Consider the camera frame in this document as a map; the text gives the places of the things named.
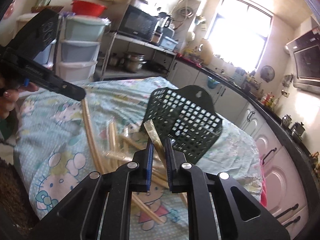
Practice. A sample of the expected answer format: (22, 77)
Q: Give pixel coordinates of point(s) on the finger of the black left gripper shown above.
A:
(67, 89)

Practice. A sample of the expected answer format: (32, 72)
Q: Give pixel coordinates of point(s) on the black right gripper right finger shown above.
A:
(177, 167)

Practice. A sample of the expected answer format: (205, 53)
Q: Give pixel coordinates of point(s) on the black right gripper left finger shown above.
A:
(141, 176)

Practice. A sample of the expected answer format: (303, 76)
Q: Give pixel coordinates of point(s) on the long chopsticks pair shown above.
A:
(94, 150)

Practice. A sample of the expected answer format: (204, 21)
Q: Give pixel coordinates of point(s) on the dark green perforated utensil basket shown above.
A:
(187, 117)

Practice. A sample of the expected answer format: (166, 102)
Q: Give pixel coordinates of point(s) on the metal kitchen shelf rack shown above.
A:
(121, 57)

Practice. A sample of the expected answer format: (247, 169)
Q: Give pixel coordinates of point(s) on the white lower kitchen cabinets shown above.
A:
(286, 197)

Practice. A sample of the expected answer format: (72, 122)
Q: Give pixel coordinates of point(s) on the black kitchen countertop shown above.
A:
(298, 153)

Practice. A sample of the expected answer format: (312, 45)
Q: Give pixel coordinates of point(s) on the person's left hand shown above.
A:
(10, 97)

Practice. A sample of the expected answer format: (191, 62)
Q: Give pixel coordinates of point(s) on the plastic drawer storage tower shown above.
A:
(77, 51)

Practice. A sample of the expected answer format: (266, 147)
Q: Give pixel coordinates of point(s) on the Hello Kitty bedsheet table cover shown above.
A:
(52, 154)

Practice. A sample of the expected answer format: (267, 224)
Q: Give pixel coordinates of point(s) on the red plastic basin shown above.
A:
(80, 7)

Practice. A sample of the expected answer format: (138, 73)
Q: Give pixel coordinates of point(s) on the stainless steel pot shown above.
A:
(133, 62)

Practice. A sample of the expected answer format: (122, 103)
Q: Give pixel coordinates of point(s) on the black microwave oven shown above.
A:
(132, 22)

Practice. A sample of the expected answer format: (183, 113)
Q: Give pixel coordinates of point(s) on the blue plastic box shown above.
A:
(168, 43)

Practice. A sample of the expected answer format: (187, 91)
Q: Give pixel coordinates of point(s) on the metal kettle on counter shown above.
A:
(297, 130)

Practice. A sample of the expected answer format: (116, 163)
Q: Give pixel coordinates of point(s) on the black range hood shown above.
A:
(305, 54)

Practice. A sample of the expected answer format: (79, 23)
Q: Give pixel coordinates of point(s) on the small round wall fan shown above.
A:
(267, 73)

